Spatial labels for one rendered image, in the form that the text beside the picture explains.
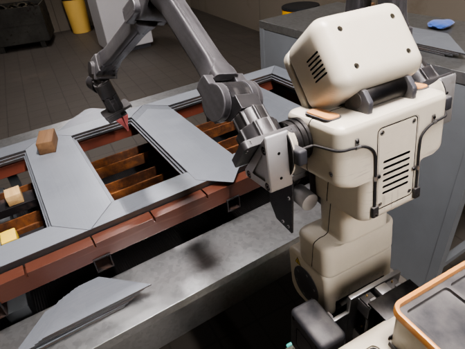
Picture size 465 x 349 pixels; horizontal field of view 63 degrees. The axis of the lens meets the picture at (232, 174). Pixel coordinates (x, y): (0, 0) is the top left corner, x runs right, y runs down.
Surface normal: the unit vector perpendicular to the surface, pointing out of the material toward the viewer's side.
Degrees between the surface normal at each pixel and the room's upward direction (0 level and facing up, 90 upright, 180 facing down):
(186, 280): 0
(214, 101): 76
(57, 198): 0
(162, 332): 90
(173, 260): 0
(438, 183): 90
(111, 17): 90
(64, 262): 90
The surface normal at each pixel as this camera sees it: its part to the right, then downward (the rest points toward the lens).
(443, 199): -0.84, 0.36
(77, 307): -0.08, -0.83
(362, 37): 0.29, -0.21
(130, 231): 0.53, 0.44
